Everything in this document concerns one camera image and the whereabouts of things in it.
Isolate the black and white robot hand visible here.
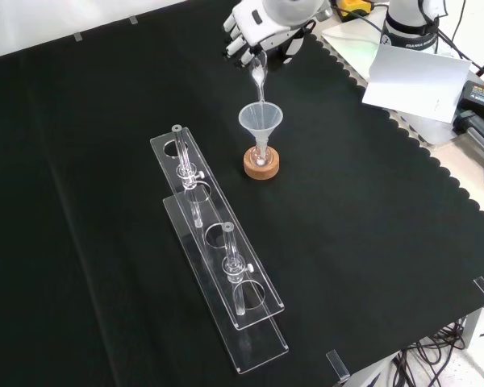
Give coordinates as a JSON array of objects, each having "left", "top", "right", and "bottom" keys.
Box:
[{"left": 223, "top": 0, "right": 334, "bottom": 69}]

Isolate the clear glass weighing funnel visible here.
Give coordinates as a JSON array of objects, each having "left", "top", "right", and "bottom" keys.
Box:
[{"left": 248, "top": 50, "right": 269, "bottom": 106}]

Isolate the translucent plastic funnel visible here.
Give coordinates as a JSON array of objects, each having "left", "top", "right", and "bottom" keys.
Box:
[{"left": 237, "top": 102, "right": 285, "bottom": 156}]

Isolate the small glass round-bottom flask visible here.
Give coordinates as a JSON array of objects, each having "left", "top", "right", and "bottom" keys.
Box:
[{"left": 249, "top": 139, "right": 273, "bottom": 169}]

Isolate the clear acrylic funnel stand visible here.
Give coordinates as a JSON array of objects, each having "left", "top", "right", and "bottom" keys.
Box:
[{"left": 149, "top": 123, "right": 290, "bottom": 377}]

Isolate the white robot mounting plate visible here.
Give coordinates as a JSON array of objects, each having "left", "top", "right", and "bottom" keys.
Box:
[{"left": 319, "top": 15, "right": 467, "bottom": 147}]

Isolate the yellow stop button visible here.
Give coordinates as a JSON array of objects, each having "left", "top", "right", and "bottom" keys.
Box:
[{"left": 332, "top": 0, "right": 375, "bottom": 23}]

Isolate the white paper sheet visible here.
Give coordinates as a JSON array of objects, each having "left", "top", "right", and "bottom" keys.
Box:
[{"left": 361, "top": 43, "right": 473, "bottom": 124}]

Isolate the black box with yellow label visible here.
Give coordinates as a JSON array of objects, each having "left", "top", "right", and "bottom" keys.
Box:
[{"left": 454, "top": 79, "right": 484, "bottom": 122}]

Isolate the black bench cloth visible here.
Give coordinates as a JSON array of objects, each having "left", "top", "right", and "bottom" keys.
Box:
[{"left": 0, "top": 0, "right": 484, "bottom": 387}]

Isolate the white bench leg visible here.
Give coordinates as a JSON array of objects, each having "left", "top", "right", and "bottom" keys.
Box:
[{"left": 461, "top": 300, "right": 484, "bottom": 360}]

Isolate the cork ring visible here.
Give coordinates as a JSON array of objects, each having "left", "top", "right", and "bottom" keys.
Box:
[{"left": 243, "top": 145, "right": 282, "bottom": 181}]

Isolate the black cable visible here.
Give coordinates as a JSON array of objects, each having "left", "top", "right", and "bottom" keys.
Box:
[{"left": 389, "top": 320, "right": 469, "bottom": 387}]

